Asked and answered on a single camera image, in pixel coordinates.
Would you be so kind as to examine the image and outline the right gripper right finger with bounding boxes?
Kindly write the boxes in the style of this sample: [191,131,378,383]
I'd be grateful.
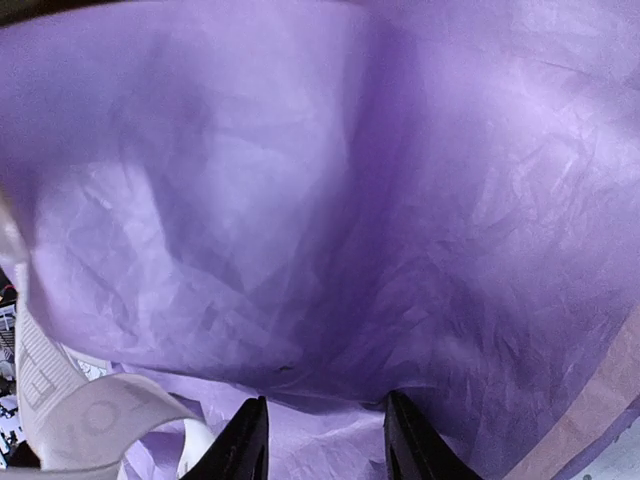
[384,390,481,480]

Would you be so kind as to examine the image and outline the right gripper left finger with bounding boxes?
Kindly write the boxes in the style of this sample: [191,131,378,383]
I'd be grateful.
[182,396,269,480]

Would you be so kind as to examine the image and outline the white printed ribbon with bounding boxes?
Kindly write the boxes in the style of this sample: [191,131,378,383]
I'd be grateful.
[1,208,214,479]

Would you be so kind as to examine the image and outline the pink wrapping paper sheet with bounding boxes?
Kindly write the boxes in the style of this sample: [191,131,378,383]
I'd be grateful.
[1,1,639,479]

